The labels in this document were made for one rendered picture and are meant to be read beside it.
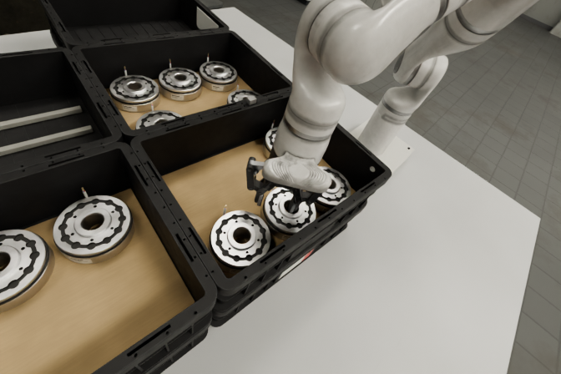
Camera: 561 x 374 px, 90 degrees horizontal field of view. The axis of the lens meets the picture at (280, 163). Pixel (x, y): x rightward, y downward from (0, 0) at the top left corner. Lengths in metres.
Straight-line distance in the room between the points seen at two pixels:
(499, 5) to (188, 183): 0.58
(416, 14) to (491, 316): 0.74
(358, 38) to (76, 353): 0.49
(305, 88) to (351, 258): 0.49
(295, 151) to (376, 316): 0.45
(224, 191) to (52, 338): 0.32
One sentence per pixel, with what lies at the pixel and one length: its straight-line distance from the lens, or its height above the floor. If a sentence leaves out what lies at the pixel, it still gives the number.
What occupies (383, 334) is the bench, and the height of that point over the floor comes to 0.70.
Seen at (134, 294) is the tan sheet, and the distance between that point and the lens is 0.49.
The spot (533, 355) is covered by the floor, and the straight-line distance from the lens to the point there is 2.04.
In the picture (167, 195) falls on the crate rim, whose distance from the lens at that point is 0.44.
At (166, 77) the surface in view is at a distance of 0.78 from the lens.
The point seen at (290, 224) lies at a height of 0.86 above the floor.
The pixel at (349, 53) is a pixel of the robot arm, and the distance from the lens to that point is 0.28.
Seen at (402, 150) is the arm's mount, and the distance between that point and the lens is 1.01.
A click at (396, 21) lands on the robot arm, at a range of 0.30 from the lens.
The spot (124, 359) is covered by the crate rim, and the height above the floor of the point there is 0.93.
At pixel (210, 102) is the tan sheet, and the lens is 0.76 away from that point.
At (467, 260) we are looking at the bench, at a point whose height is 0.70.
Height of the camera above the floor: 1.30
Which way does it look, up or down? 47 degrees down
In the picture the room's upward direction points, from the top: 20 degrees clockwise
